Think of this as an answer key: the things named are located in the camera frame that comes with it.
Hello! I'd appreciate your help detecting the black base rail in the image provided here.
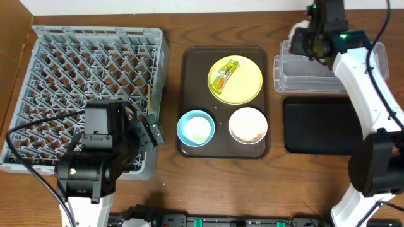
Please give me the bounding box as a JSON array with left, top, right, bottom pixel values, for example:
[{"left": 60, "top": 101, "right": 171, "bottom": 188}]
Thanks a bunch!
[{"left": 107, "top": 204, "right": 330, "bottom": 227}]

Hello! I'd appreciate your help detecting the yellow plate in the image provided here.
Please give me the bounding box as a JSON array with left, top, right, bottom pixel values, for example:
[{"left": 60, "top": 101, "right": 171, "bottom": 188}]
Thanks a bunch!
[{"left": 208, "top": 55, "right": 263, "bottom": 105}]

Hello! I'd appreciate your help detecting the black waste tray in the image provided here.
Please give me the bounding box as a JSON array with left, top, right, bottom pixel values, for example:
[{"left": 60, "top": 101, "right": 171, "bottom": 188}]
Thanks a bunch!
[{"left": 283, "top": 96, "right": 363, "bottom": 155}]

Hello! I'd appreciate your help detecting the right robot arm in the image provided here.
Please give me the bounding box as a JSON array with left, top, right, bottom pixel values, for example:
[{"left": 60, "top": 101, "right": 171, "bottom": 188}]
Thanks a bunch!
[{"left": 289, "top": 0, "right": 403, "bottom": 226}]

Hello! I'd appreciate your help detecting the wooden chopstick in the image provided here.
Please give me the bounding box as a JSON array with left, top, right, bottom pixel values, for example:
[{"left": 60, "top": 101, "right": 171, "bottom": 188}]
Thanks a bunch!
[{"left": 147, "top": 84, "right": 152, "bottom": 115}]

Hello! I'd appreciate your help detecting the brown serving tray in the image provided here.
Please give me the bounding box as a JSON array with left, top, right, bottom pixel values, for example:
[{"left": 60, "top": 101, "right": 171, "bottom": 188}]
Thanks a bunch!
[{"left": 176, "top": 47, "right": 270, "bottom": 159}]

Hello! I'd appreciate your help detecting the grey plastic dish rack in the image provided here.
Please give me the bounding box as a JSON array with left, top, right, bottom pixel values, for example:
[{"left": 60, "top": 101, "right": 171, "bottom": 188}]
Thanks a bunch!
[{"left": 1, "top": 26, "right": 170, "bottom": 175}]

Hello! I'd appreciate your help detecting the green snack wrapper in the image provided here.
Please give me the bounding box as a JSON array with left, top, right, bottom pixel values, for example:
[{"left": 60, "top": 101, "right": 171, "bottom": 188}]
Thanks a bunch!
[{"left": 210, "top": 59, "right": 240, "bottom": 95}]

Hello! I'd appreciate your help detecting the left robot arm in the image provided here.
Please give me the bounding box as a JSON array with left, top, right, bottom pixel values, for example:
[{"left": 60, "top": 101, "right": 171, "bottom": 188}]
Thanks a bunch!
[{"left": 55, "top": 100, "right": 165, "bottom": 226}]

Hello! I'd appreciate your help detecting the clear plastic bin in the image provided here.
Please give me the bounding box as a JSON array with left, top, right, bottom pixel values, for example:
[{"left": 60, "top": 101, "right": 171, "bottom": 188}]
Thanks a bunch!
[{"left": 273, "top": 40, "right": 390, "bottom": 95}]

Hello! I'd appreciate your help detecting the white bowl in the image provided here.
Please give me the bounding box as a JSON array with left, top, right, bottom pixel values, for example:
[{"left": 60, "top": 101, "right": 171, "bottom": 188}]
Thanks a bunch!
[{"left": 228, "top": 107, "right": 268, "bottom": 145}]

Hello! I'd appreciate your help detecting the light blue bowl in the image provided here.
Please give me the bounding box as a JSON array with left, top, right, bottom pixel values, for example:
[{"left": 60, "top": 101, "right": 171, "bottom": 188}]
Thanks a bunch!
[{"left": 176, "top": 110, "right": 215, "bottom": 148}]

